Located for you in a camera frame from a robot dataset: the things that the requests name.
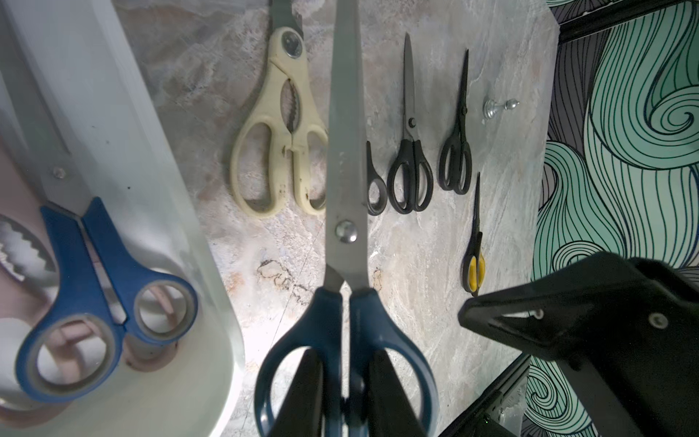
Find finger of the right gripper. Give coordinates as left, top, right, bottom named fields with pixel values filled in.
left=458, top=253, right=644, bottom=361

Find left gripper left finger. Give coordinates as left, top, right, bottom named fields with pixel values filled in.
left=269, top=349, right=324, bottom=437

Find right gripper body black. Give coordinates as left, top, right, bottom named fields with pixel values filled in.
left=546, top=256, right=698, bottom=436

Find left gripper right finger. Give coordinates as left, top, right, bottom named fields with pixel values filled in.
left=367, top=350, right=426, bottom=437

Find yellow handled scissors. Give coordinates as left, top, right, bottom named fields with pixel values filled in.
left=462, top=173, right=486, bottom=296

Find dark teal handled scissors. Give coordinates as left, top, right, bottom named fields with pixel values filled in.
left=254, top=1, right=439, bottom=436

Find large black scissors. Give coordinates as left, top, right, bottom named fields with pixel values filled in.
left=438, top=49, right=473, bottom=195

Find black medium scissors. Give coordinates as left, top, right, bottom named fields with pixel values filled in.
left=387, top=34, right=434, bottom=215

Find white plastic storage box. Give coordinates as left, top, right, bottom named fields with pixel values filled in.
left=1, top=1, right=245, bottom=436

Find small black scissors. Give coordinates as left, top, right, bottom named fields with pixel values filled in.
left=366, top=141, right=389, bottom=216

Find blue handled scissors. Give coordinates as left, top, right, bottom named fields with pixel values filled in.
left=1, top=27, right=198, bottom=403

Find cream handled scissors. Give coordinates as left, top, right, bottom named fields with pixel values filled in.
left=229, top=0, right=329, bottom=219

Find silver knob on table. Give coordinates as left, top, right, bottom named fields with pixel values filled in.
left=482, top=98, right=520, bottom=120

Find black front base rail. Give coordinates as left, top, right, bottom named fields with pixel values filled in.
left=440, top=353, right=531, bottom=437

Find pink handled scissors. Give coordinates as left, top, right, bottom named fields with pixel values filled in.
left=0, top=135, right=181, bottom=430

